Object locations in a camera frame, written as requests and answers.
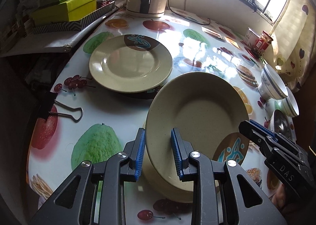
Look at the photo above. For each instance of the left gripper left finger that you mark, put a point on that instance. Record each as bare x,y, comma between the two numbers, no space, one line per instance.
139,155

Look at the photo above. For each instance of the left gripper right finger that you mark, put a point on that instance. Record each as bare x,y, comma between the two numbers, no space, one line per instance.
176,153

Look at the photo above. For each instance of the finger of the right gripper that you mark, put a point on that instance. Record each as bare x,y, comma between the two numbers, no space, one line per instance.
262,131
245,129

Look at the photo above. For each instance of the stainless steel bowl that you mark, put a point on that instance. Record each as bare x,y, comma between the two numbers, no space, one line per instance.
280,124

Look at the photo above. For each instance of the white blue-striped bowl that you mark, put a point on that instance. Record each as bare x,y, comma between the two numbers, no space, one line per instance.
289,105
271,85

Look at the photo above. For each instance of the cream plate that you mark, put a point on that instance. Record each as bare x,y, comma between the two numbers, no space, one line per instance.
162,186
130,63
204,107

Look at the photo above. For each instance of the right hand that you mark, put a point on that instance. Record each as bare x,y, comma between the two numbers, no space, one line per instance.
284,200

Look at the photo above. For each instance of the red-label sauce jar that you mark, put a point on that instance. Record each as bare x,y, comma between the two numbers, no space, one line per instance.
262,43

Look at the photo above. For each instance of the heart-patterned curtain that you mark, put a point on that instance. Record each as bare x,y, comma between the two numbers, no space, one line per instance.
292,54

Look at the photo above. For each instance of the black binder clip left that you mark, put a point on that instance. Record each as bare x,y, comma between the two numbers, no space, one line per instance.
69,112

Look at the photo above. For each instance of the zigzag patterned tray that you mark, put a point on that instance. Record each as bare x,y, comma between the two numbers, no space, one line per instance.
78,25

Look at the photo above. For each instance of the lower yellow-green box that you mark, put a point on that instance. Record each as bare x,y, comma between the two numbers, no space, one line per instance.
67,11

